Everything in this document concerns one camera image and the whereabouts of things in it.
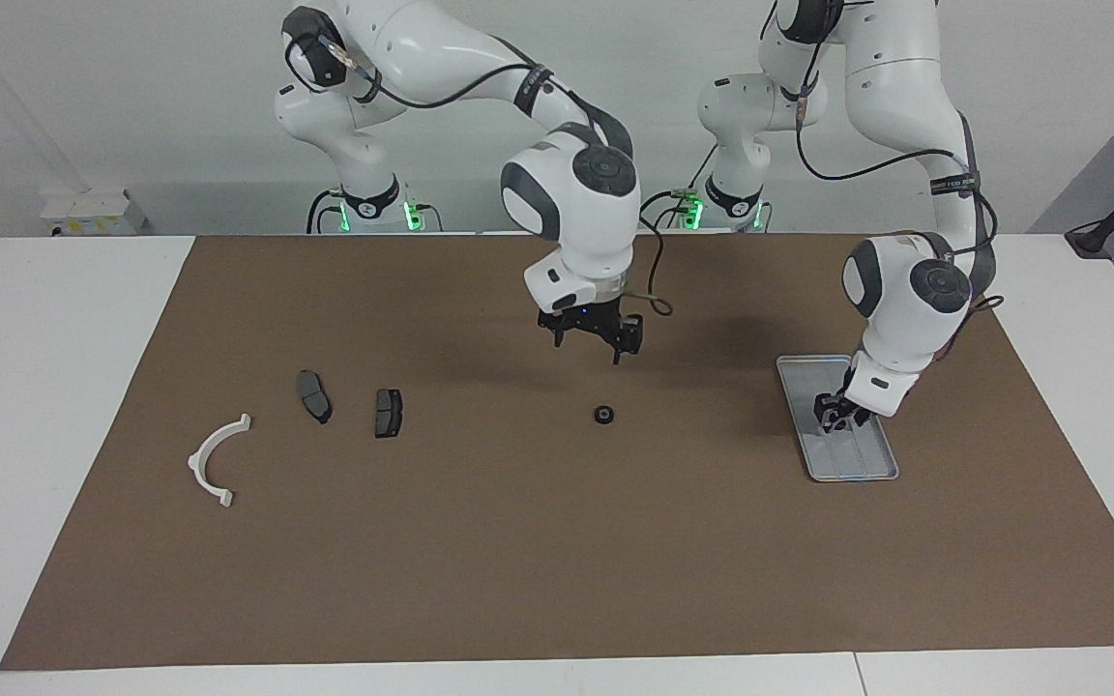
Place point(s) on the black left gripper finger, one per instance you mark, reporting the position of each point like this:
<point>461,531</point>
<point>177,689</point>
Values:
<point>852,426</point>
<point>825,419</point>

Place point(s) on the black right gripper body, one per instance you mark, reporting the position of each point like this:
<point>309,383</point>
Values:
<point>591,324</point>

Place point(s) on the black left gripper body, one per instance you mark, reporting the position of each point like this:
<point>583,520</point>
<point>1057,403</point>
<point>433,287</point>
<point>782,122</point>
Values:
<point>842,404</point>

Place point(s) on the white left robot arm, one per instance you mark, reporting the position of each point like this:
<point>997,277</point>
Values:
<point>895,87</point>

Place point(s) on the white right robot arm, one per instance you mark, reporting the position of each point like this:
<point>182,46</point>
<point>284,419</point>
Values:
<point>567,193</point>

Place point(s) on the silver metal tray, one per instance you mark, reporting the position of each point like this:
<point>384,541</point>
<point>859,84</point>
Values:
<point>862,459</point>

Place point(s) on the rectangular dark grey brake pad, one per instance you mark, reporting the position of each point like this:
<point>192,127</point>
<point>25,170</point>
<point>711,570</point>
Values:
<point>388,414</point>

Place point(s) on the brown table mat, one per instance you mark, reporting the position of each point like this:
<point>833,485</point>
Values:
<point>557,541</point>

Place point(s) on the elongated dark grey brake pad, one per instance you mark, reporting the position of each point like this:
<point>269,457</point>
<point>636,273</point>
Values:
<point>314,396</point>

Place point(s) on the white power strip box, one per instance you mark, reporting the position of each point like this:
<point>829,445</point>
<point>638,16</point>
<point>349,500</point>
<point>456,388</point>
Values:
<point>93,211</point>

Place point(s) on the white semicircular plastic bracket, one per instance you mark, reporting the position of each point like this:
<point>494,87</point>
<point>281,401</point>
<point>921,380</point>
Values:
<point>197,462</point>

